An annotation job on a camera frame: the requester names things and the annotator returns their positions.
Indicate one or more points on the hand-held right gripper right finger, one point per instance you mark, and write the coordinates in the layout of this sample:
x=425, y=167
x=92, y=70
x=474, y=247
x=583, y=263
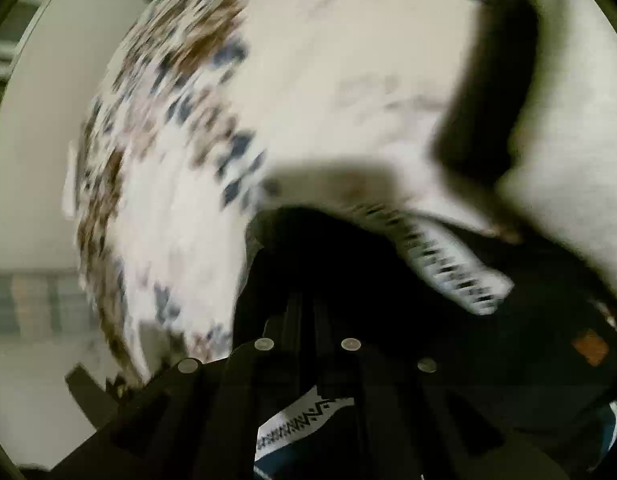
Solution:
x=338, y=360

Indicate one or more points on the floral bedsheet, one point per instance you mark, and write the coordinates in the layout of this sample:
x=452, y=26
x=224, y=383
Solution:
x=338, y=85

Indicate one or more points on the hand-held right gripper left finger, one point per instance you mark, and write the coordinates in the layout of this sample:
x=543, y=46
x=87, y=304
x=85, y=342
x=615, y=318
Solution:
x=276, y=360

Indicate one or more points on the black striped sweater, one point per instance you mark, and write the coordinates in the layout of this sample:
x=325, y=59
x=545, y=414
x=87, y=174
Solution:
x=488, y=350

